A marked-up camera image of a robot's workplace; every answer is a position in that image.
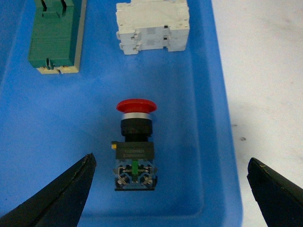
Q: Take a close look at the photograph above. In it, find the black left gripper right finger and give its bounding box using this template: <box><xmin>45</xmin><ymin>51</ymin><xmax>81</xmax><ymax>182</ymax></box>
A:
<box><xmin>247</xmin><ymin>157</ymin><xmax>303</xmax><ymax>227</ymax></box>

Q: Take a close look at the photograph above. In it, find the white circuit breaker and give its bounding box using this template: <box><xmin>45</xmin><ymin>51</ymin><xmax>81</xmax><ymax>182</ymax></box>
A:
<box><xmin>116</xmin><ymin>0</ymin><xmax>190</xmax><ymax>55</ymax></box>

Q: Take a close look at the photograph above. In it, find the green knife switch block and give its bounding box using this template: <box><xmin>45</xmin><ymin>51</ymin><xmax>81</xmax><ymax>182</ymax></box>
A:
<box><xmin>28</xmin><ymin>0</ymin><xmax>87</xmax><ymax>74</ymax></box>

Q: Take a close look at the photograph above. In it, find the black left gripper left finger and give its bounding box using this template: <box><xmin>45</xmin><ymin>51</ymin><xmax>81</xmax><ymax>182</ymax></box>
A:
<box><xmin>0</xmin><ymin>154</ymin><xmax>97</xmax><ymax>227</ymax></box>

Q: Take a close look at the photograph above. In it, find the blue plastic tray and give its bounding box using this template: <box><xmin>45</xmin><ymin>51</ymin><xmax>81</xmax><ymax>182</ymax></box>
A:
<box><xmin>0</xmin><ymin>0</ymin><xmax>242</xmax><ymax>227</ymax></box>

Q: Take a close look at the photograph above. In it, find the red emergency push button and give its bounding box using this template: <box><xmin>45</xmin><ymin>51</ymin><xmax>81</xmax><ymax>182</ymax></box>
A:
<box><xmin>111</xmin><ymin>98</ymin><xmax>158</xmax><ymax>191</ymax></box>

